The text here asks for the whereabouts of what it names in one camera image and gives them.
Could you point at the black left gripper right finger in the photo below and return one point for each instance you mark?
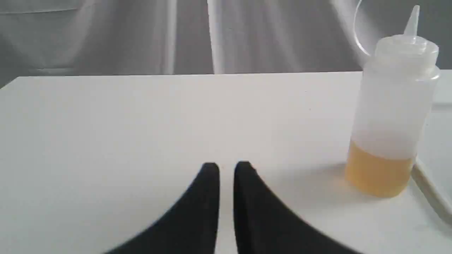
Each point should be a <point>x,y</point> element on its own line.
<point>263,224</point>

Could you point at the white plastic tray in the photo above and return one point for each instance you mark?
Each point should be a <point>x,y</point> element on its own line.
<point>433,166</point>

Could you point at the grey backdrop cloth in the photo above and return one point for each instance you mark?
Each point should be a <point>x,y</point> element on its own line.
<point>146,37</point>

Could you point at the translucent squeeze bottle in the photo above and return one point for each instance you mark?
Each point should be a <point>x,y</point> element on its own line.
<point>395,97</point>

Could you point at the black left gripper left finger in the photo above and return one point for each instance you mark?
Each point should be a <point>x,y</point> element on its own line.
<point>190,226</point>

